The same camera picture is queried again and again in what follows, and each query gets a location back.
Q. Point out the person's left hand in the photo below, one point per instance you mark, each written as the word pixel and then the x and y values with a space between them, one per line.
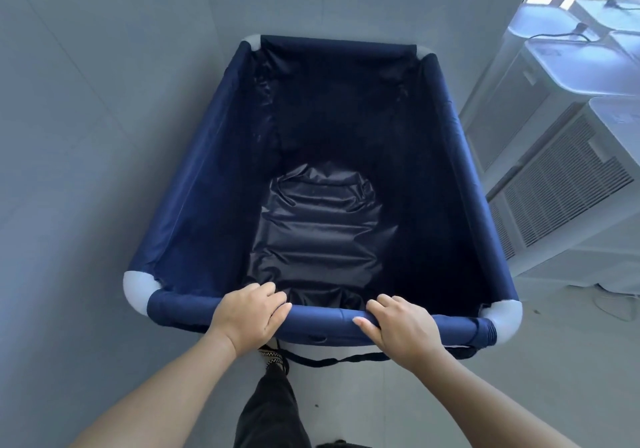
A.
pixel 250 320

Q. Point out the person's right forearm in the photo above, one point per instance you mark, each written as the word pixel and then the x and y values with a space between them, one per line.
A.
pixel 490 412

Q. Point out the navy fabric laundry cart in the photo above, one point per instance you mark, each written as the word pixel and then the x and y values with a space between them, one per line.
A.
pixel 330 127

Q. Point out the black woven sandal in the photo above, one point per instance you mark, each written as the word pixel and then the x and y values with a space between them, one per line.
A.
pixel 272 360

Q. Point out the person's grey trousers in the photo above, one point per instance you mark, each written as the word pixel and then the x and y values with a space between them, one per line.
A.
pixel 272 412

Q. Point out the person's right hand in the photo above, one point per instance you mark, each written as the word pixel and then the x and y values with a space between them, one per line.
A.
pixel 410 337

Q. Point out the white air purifier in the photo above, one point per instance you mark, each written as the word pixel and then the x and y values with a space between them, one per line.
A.
pixel 565 197
pixel 545 20
pixel 590 267
pixel 605 17
pixel 585 67

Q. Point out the person's left forearm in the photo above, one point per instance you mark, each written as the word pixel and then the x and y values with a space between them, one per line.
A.
pixel 160 402

